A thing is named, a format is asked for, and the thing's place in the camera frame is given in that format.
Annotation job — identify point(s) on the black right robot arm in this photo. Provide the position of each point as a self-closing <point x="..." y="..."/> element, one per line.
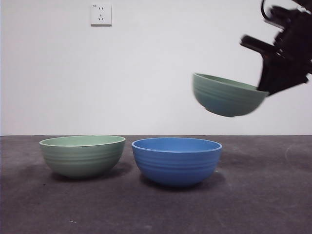
<point x="297" y="41"/>

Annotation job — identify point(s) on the blue ribbed bowl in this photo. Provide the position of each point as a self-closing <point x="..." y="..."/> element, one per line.
<point x="176" y="168"/>

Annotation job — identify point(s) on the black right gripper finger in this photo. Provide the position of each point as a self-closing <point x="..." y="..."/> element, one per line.
<point x="265" y="75"/>
<point x="290" y="78"/>

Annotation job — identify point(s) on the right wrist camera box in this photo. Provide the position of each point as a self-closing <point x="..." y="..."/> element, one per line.
<point x="278" y="17"/>

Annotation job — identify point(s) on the green ribbed bowl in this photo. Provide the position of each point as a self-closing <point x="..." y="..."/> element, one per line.
<point x="83" y="161"/>
<point x="226" y="100"/>

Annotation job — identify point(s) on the white wall socket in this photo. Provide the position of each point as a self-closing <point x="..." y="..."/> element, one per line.
<point x="101" y="14"/>

